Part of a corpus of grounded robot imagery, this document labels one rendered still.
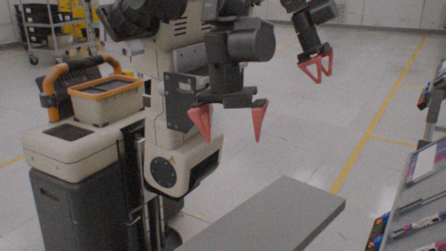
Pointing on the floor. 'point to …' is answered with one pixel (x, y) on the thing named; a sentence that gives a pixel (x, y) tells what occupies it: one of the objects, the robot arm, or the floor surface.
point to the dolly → (39, 38)
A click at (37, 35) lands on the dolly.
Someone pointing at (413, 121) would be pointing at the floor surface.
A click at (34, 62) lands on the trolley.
